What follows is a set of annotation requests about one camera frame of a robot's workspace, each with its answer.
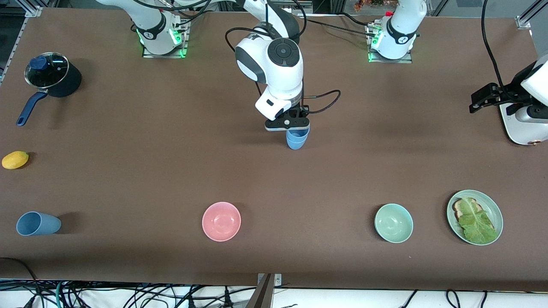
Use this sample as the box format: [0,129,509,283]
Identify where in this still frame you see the dark blue saucepan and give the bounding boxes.
[16,52,82,127]

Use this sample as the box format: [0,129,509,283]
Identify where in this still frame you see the black left base cable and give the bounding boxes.
[300,13,374,36]

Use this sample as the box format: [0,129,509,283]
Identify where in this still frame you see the pink bowl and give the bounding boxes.
[202,201,241,242]

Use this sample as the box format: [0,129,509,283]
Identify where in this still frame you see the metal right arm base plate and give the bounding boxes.
[142,19,189,59]

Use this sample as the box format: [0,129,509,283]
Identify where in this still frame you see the tangled black floor cables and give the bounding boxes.
[64,280,257,308]

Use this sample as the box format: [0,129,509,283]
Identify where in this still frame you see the toast slice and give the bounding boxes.
[453,198,484,221]

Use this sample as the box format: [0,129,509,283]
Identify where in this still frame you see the white toaster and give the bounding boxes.
[499,103,548,146]

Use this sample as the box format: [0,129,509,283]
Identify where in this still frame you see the green lettuce leaf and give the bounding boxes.
[457,198,499,244]

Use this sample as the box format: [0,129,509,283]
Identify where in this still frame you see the glass saucepan lid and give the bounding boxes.
[24,52,70,89]

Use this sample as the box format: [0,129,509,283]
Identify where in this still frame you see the pale green bowl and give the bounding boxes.
[374,203,414,244]

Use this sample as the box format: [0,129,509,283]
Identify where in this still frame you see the black right base cable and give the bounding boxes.
[173,9,212,30]

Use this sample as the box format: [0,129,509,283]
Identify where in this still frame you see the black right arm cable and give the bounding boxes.
[225,0,342,114]

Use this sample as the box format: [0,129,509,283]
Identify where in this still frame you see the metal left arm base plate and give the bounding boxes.
[367,21,414,64]

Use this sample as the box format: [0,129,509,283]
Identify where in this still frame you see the pale green plate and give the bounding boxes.
[447,190,504,246]

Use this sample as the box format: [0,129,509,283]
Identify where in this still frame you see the yellow mango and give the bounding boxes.
[2,151,30,170]

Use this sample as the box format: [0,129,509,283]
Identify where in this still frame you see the blue plastic cup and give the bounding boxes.
[16,211,62,237]
[286,127,310,145]

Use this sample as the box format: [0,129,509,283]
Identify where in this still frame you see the dark angled bar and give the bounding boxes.
[245,274,274,308]

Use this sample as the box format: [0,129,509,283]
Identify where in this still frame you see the brown table cover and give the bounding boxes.
[0,8,548,292]

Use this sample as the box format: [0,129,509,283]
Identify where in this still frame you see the black base cable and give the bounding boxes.
[300,13,374,36]
[173,9,212,30]

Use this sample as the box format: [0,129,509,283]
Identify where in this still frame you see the silver metal bracket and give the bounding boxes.
[257,273,283,288]

